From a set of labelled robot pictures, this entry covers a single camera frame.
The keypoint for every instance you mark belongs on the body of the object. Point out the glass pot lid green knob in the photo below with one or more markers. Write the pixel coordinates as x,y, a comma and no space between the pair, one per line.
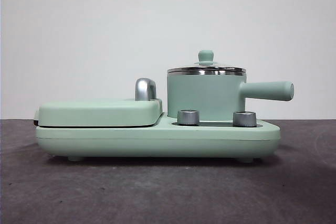
206,56

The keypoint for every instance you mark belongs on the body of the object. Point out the silver control knob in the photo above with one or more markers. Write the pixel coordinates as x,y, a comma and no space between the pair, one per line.
188,117
244,119

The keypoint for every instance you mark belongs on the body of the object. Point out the green griddle cover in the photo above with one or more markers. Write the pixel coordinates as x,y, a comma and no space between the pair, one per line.
99,112

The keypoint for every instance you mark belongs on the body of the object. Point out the green breakfast machine base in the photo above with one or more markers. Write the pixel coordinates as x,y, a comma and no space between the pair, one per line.
105,140

